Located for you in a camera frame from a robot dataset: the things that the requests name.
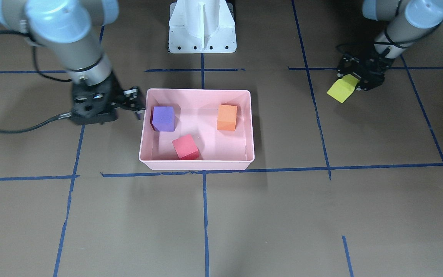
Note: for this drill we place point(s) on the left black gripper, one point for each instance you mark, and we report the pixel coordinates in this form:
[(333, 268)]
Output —
[(371, 73)]

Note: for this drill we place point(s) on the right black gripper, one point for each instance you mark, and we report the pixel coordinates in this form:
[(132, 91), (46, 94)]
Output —
[(116, 93)]

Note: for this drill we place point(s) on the yellow foam block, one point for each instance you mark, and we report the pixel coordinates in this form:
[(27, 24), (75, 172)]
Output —
[(343, 87)]

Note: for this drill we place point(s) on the purple foam block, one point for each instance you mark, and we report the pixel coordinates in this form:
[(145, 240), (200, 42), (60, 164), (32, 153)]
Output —
[(163, 119)]

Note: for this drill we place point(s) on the pink foam block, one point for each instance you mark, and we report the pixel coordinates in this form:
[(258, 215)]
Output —
[(186, 148)]

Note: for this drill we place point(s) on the orange foam block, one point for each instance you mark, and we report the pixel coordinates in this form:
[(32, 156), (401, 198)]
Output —
[(227, 117)]

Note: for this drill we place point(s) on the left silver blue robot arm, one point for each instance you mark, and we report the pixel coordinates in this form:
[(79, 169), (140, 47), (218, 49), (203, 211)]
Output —
[(407, 22)]

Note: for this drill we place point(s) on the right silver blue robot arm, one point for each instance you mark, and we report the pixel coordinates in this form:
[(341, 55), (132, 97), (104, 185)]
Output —
[(66, 28)]

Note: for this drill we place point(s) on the pink plastic bin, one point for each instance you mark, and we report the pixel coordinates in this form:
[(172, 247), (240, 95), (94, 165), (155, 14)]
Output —
[(196, 112)]

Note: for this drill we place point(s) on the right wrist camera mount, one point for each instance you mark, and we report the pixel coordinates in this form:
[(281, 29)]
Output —
[(87, 111)]

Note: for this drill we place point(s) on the white pedestal column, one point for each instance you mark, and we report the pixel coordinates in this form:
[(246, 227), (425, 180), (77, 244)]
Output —
[(202, 26)]

